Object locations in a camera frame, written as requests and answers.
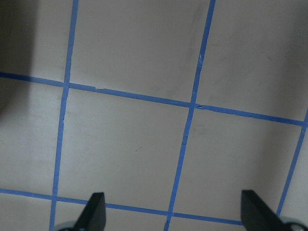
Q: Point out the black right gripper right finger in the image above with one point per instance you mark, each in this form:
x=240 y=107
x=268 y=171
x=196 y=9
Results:
x=256 y=215

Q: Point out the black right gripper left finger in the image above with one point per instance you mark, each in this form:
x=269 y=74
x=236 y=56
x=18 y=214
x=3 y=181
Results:
x=93 y=216

